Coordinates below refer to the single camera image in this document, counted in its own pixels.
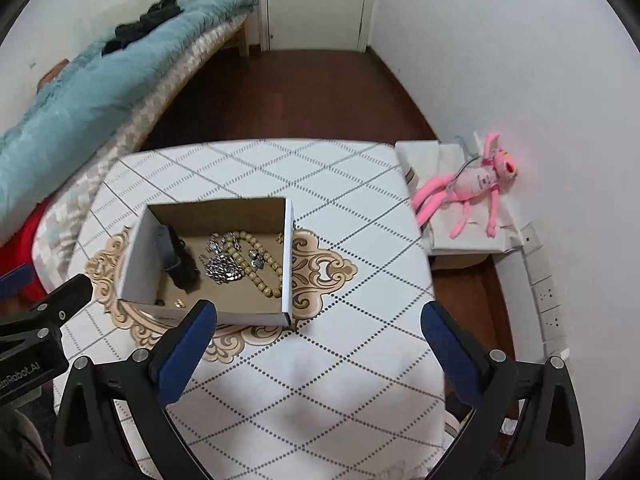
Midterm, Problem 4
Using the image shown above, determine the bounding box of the grey checked mattress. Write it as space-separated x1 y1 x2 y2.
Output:
30 22 251 291

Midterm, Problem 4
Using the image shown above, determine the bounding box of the light blue quilt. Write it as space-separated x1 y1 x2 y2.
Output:
0 0 261 246

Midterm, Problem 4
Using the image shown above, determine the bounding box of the brown pillow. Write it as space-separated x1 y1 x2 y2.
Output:
36 58 71 92

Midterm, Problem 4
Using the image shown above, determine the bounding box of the wooden bead bracelet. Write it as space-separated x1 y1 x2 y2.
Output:
222 231 283 298

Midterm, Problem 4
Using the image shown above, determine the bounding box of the black clothing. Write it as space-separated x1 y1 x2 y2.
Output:
101 0 181 57

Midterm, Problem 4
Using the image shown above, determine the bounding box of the silver charm bracelet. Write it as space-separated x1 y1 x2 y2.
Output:
206 232 268 271

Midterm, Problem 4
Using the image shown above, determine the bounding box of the pink plush toy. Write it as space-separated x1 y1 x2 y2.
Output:
411 131 521 240

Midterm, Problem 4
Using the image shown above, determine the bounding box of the black wristband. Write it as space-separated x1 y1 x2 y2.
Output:
157 225 201 293

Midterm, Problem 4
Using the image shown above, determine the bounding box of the white power strip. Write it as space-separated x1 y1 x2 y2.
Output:
520 222 571 361

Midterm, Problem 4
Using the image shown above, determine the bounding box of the white door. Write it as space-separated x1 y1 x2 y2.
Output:
257 0 381 53

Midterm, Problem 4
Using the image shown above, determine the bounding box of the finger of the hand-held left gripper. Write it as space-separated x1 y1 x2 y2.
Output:
0 264 36 301
0 274 95 341

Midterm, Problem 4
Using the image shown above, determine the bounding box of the person's left forearm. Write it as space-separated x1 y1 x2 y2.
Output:
0 407 53 480

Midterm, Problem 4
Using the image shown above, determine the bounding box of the cardboard box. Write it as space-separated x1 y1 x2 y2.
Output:
116 197 294 326

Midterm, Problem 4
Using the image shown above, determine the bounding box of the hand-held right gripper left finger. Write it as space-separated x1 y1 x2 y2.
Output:
52 300 217 480

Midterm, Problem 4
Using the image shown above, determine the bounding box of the wooden bed frame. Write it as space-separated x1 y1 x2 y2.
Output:
235 15 251 58

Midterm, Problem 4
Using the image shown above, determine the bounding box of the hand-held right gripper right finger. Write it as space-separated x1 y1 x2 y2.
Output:
421 301 586 480

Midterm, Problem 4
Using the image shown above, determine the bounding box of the red blanket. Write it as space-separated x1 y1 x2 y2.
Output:
0 200 51 301

